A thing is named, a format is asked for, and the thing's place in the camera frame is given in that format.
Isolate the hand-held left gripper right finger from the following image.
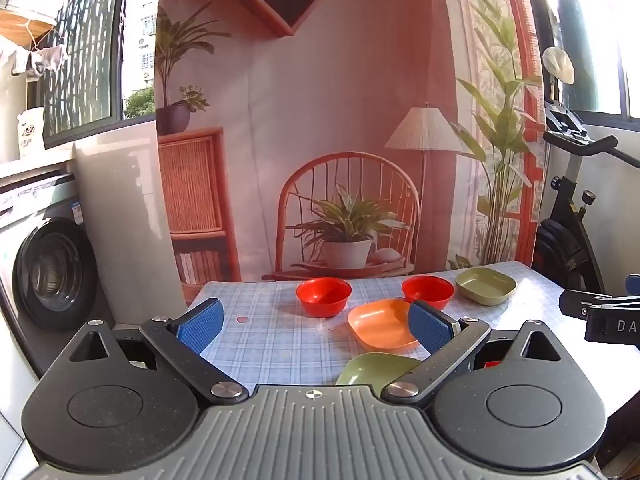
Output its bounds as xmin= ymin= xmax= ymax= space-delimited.
xmin=382 ymin=301 xmax=571 ymax=406

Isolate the grey hanging cloth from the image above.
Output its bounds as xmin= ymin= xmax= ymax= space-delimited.
xmin=0 ymin=45 xmax=69 ymax=83

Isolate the green square plate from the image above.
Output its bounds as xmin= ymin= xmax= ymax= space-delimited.
xmin=336 ymin=352 xmax=423 ymax=387
xmin=455 ymin=267 xmax=517 ymax=307

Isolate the red bowl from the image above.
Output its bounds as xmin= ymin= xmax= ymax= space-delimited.
xmin=296 ymin=277 xmax=353 ymax=319
xmin=401 ymin=275 xmax=455 ymax=311

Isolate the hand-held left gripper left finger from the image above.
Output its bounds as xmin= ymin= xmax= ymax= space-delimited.
xmin=60 ymin=298 xmax=249 ymax=406

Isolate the grey washing machine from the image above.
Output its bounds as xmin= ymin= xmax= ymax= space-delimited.
xmin=0 ymin=161 xmax=121 ymax=441

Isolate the white printed bag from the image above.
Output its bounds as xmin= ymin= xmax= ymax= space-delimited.
xmin=17 ymin=107 xmax=46 ymax=161

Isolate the blue plaid tablecloth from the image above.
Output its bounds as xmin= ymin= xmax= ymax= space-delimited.
xmin=187 ymin=264 xmax=593 ymax=396

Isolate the dark framed window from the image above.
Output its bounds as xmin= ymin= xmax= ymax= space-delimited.
xmin=530 ymin=0 xmax=640 ymax=126
xmin=27 ymin=0 xmax=161 ymax=151

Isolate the orange square plate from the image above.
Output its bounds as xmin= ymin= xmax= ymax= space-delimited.
xmin=347 ymin=298 xmax=422 ymax=352

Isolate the black exercise bike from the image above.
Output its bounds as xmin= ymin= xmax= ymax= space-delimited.
xmin=531 ymin=102 xmax=640 ymax=311

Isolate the round bamboo tray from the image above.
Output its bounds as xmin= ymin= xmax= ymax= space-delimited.
xmin=0 ymin=7 xmax=57 ymax=42

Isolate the white plastic bag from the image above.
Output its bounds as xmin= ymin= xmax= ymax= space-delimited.
xmin=542 ymin=46 xmax=576 ymax=86

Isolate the printed room backdrop cloth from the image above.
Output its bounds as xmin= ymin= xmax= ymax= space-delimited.
xmin=156 ymin=0 xmax=548 ymax=283

